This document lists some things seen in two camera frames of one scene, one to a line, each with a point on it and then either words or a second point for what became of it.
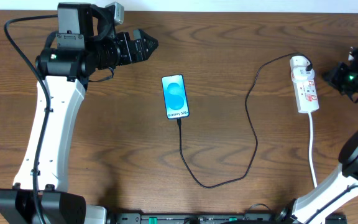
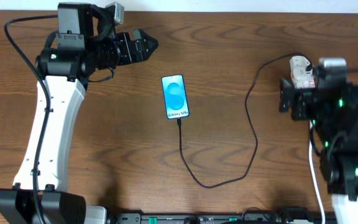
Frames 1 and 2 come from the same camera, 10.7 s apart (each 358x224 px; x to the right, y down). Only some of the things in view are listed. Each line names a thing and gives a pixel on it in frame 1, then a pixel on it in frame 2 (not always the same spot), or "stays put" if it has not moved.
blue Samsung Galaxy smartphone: [175, 98] stays put
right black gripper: [335, 76] to [303, 104]
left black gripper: [128, 48] stays put
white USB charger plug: [299, 63] stays put
